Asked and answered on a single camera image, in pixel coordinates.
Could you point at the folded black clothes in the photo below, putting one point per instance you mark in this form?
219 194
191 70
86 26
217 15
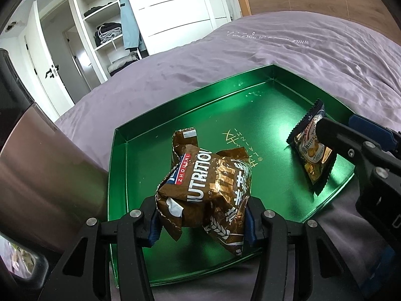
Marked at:
98 8

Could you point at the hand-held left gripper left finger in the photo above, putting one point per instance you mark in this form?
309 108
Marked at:
153 227

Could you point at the grey and white clothes stack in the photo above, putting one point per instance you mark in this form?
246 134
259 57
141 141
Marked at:
122 62

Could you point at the green metal tray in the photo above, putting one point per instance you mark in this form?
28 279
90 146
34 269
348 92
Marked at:
147 163

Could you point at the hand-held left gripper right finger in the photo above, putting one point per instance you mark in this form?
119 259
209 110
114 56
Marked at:
250 229

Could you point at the white wardrobe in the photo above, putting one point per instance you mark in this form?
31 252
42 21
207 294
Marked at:
175 9

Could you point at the white door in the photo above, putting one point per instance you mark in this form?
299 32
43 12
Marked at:
76 59
40 53

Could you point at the purple bed blanket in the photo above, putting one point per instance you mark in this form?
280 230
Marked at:
219 69

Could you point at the hanging blue-grey jacket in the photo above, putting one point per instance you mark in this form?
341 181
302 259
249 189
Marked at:
128 18

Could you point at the brown snack bag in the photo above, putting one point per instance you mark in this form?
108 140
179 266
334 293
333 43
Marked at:
203 191

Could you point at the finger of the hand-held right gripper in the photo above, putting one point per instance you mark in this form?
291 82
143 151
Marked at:
341 141
372 130

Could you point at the dark cookie packet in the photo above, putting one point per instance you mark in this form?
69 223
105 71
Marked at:
308 152

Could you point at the black and grey clothes stack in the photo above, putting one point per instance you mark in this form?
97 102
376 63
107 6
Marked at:
108 33

